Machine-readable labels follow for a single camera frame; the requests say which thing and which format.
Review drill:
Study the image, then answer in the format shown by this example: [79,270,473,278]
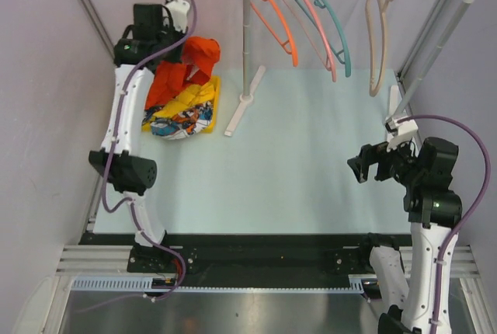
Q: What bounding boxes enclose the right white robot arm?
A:
[347,137,462,333]

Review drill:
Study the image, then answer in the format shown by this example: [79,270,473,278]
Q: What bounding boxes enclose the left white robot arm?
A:
[89,0,196,273]

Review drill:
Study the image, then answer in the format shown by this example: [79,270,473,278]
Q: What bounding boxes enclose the pink hanger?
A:
[282,0,338,83]

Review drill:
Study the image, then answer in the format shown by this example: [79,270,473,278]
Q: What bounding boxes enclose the white slotted cable duct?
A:
[71,276,380,295]

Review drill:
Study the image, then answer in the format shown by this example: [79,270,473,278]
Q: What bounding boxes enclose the beige hanger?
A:
[364,0,394,97]

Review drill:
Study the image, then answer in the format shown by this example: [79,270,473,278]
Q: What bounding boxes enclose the white clothes rack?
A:
[223,0,492,152]

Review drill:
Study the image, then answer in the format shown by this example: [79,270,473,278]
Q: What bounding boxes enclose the yellow shorts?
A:
[141,75,221,132]

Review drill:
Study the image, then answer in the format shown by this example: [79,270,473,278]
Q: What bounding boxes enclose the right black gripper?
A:
[347,131,423,186]

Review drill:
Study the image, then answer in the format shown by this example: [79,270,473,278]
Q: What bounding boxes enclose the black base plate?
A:
[80,233,412,289]

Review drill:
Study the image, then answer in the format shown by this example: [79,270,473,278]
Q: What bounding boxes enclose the aluminium frame rail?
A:
[56,245,131,276]

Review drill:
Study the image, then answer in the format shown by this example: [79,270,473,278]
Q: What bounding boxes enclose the teal hanger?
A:
[294,0,352,78]

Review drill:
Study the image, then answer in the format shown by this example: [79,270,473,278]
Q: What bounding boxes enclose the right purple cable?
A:
[391,114,491,334]

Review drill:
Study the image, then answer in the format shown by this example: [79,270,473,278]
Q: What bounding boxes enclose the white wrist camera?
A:
[385,114,418,151]
[165,0,191,33]

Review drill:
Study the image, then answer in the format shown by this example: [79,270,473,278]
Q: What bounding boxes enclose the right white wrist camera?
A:
[385,114,418,151]

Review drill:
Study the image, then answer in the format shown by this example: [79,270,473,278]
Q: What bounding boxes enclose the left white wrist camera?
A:
[165,0,191,33]

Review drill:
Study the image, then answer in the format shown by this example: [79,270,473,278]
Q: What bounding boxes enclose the purple cable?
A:
[75,0,198,314]
[391,114,491,334]

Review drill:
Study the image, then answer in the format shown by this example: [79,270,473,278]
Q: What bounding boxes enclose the comic print shorts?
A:
[141,101,214,140]

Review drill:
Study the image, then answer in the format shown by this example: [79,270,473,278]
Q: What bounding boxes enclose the yellow plastic bin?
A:
[203,75,221,134]

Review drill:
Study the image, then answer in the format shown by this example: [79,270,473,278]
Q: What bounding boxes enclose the orange shorts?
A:
[144,36,221,110]

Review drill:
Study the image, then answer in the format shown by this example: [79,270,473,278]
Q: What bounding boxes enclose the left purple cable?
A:
[75,0,198,314]

